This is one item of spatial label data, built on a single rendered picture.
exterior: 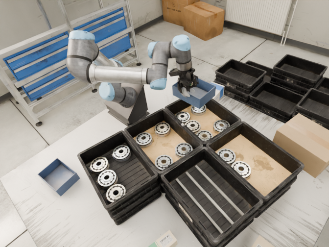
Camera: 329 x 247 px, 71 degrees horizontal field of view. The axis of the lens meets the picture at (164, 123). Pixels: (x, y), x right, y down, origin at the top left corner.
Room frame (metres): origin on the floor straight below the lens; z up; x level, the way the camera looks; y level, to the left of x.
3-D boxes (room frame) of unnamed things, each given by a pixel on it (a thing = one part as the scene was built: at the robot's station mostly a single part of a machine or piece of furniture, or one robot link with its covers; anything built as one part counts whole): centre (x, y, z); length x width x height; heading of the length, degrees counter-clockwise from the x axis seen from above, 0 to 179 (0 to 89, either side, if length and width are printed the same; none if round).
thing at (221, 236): (0.52, -0.17, 0.92); 0.40 x 0.30 x 0.02; 29
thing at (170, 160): (0.74, 0.03, 0.86); 0.10 x 0.10 x 0.01
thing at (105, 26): (2.92, 0.61, 0.60); 0.72 x 0.03 x 0.56; 130
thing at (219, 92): (1.39, -0.40, 0.75); 0.20 x 0.12 x 0.09; 138
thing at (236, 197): (0.52, -0.17, 0.87); 0.40 x 0.30 x 0.11; 29
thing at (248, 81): (1.86, -0.80, 0.37); 0.40 x 0.30 x 0.45; 40
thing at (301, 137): (0.79, -0.83, 0.78); 0.30 x 0.22 x 0.16; 30
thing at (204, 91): (1.04, -0.19, 1.10); 0.20 x 0.15 x 0.07; 41
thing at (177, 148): (0.81, -0.09, 0.86); 0.10 x 0.10 x 0.01
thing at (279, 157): (0.67, -0.43, 0.87); 0.40 x 0.30 x 0.11; 29
